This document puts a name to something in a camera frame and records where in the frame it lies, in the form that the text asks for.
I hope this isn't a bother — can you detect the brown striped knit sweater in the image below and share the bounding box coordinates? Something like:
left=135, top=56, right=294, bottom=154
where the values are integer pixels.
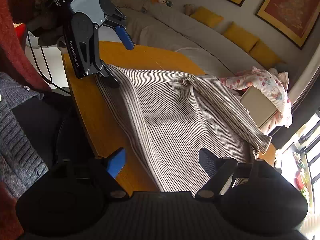
left=96, top=66, right=271, bottom=193

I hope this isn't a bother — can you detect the beige covered sofa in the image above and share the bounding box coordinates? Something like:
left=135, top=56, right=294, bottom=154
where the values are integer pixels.
left=107, top=0, right=288, bottom=98

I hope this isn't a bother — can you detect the red bowl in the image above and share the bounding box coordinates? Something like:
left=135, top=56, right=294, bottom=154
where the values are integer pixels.
left=295, top=171, right=305, bottom=190

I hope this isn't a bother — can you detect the yellow cushion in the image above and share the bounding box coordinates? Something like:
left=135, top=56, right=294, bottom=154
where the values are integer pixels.
left=190, top=7, right=224, bottom=29
left=249, top=40, right=282, bottom=69
left=222, top=22, right=260, bottom=53

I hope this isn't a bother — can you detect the pink floral blanket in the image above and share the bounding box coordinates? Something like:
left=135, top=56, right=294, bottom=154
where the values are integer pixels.
left=219, top=67, right=292, bottom=132

